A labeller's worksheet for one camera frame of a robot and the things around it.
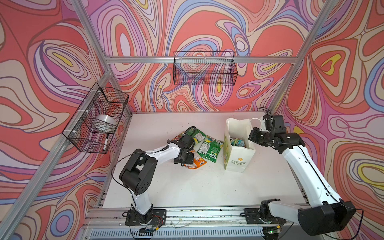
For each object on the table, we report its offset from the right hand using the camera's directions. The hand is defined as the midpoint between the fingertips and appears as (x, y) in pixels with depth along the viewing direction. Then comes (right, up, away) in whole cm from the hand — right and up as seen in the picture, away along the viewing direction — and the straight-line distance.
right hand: (250, 138), depth 77 cm
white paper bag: (-6, -11, -1) cm, 12 cm away
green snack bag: (-19, -8, +19) cm, 28 cm away
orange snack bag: (-27, -15, +13) cm, 34 cm away
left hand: (-33, -15, +15) cm, 39 cm away
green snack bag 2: (-27, 0, +25) cm, 36 cm away
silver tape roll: (-73, +10, -4) cm, 74 cm away
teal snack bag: (-4, -3, +9) cm, 10 cm away
